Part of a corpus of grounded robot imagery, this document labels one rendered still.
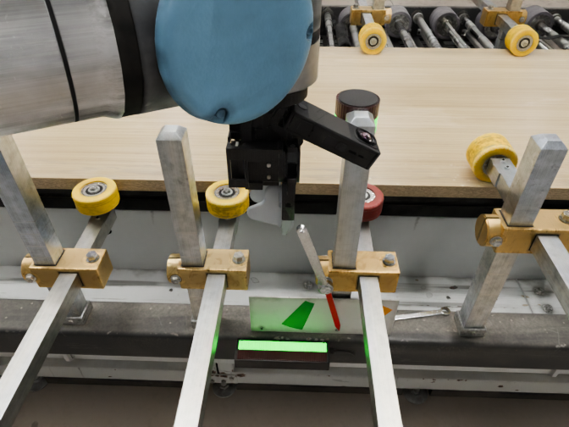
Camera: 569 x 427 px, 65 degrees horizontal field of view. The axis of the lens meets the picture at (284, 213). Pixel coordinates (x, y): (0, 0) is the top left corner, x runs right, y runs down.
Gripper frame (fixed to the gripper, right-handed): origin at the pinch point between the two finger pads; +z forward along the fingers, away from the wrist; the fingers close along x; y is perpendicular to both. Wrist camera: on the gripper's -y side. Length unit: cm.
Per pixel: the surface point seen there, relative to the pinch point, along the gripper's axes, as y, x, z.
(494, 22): -67, -114, 7
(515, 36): -65, -92, 5
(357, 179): -9.1, -6.0, -3.6
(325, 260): -6.0, -7.9, 14.5
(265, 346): 3.9, -2.1, 31.3
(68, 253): 38.2, -8.9, 15.9
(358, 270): -11.3, -5.5, 14.2
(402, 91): -28, -66, 11
